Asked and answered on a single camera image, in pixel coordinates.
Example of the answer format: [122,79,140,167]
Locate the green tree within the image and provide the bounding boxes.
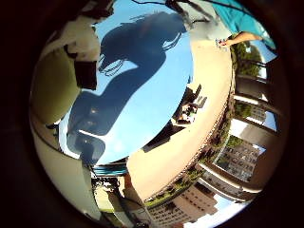
[231,41,264,78]

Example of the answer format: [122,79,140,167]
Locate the person in teal shirt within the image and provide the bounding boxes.
[212,0,277,50]

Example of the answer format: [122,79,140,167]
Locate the blue table mat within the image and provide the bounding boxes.
[58,0,195,167]

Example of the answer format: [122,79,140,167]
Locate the grey high-rise building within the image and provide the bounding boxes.
[215,139,264,183]

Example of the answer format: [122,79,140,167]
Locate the low hedge planter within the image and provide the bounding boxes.
[142,94,237,208]

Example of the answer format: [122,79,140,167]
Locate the beige apartment building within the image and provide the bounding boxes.
[145,183,222,228]

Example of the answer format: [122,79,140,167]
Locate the black device with cables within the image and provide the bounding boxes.
[172,84,208,126]

